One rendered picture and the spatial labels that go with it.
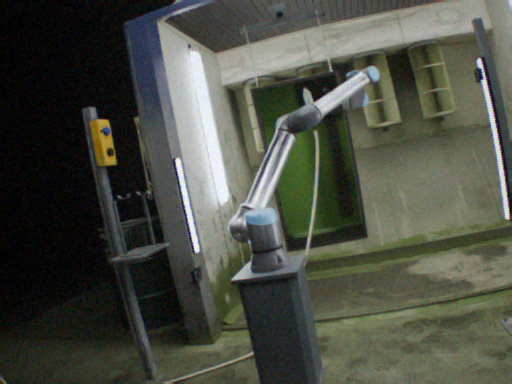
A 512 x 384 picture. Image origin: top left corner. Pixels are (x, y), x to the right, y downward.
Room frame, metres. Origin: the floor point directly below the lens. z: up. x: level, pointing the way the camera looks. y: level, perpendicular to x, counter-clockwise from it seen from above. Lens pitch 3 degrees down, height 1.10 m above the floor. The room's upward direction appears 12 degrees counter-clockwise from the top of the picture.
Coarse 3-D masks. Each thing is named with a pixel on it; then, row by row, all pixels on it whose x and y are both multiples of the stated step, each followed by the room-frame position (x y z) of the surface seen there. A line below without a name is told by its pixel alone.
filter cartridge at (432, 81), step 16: (416, 48) 3.58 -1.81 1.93; (432, 48) 3.51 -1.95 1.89; (416, 64) 3.61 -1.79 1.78; (432, 64) 3.52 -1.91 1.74; (416, 80) 3.69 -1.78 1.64; (432, 80) 3.53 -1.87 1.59; (448, 80) 3.55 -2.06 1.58; (432, 96) 3.55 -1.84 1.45; (448, 96) 3.51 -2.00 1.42; (432, 112) 3.57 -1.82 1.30; (448, 112) 3.50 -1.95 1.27
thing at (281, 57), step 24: (480, 0) 3.29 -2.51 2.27; (360, 24) 3.63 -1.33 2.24; (384, 24) 3.57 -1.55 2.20; (408, 24) 3.51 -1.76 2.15; (432, 24) 3.44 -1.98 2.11; (456, 24) 3.38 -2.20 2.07; (264, 48) 3.88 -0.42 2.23; (288, 48) 3.82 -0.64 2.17; (312, 48) 3.76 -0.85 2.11; (336, 48) 3.70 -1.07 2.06; (360, 48) 3.64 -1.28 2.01; (384, 48) 3.63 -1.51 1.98; (240, 72) 3.96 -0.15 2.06; (264, 72) 3.89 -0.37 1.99; (288, 72) 4.01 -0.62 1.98
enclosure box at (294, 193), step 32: (256, 96) 3.03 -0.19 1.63; (288, 96) 3.05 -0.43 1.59; (320, 96) 3.02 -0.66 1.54; (320, 128) 3.07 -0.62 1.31; (288, 160) 3.16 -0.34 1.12; (320, 160) 3.13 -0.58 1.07; (352, 160) 2.75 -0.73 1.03; (288, 192) 3.22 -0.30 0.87; (320, 192) 3.19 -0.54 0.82; (352, 192) 3.16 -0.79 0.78; (288, 224) 3.29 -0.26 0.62; (320, 224) 3.25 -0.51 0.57; (352, 224) 3.18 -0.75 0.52
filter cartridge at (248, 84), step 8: (248, 80) 3.99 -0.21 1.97; (264, 80) 3.98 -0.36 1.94; (272, 80) 4.03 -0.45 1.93; (248, 88) 4.04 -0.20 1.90; (248, 96) 4.06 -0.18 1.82; (248, 104) 4.11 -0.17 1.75; (256, 120) 4.03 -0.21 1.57; (256, 128) 4.05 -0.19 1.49; (256, 136) 4.07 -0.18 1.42; (256, 144) 4.12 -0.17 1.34
